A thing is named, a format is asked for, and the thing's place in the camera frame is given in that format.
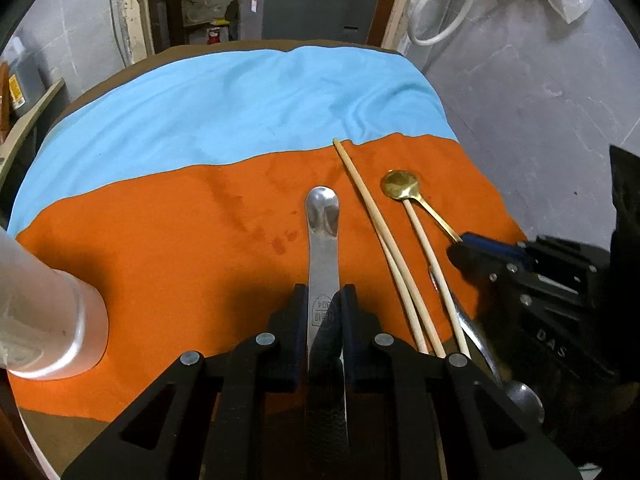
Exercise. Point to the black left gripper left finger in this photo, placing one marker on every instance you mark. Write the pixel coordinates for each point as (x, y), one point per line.
(201, 416)

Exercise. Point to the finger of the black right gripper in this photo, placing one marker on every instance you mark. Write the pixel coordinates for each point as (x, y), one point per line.
(475, 252)

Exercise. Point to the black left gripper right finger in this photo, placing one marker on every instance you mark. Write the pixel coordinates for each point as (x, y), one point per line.
(415, 416)

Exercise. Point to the small silver spoon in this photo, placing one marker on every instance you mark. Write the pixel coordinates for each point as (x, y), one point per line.
(524, 397)

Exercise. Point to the gold spoon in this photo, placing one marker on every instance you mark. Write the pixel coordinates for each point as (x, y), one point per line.
(404, 185)

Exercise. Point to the silver steel spoon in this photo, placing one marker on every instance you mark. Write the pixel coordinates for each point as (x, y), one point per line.
(322, 213)

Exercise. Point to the white plastic utensil caddy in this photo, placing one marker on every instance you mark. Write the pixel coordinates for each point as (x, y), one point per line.
(53, 325)

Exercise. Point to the orange cloth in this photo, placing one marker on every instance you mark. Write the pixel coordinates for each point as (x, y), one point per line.
(195, 258)

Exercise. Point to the dark grey cabinet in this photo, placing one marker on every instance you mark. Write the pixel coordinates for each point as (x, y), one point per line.
(335, 20)

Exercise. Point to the light blue cloth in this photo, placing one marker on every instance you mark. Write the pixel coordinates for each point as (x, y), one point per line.
(224, 107)

